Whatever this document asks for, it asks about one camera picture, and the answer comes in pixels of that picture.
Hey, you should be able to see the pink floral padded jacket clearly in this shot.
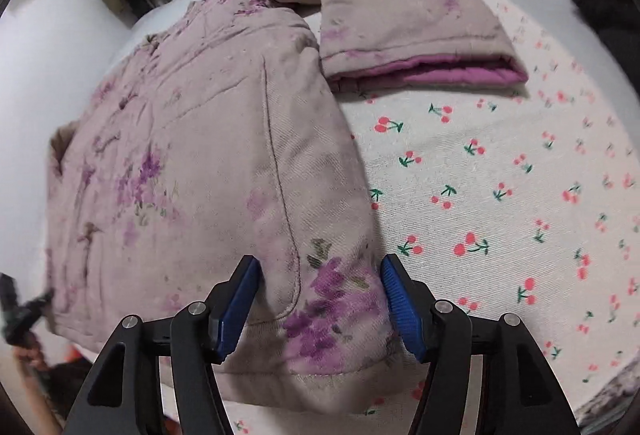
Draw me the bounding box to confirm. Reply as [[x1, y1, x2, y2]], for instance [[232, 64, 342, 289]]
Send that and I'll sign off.
[[47, 0, 527, 413]]

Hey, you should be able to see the left hand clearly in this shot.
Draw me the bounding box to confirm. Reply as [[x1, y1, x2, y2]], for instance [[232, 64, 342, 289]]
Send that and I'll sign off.
[[12, 332, 62, 433]]

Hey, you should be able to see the cherry print bed sheet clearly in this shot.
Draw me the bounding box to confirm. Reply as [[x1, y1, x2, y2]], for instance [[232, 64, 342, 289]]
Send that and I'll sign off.
[[159, 0, 640, 435]]

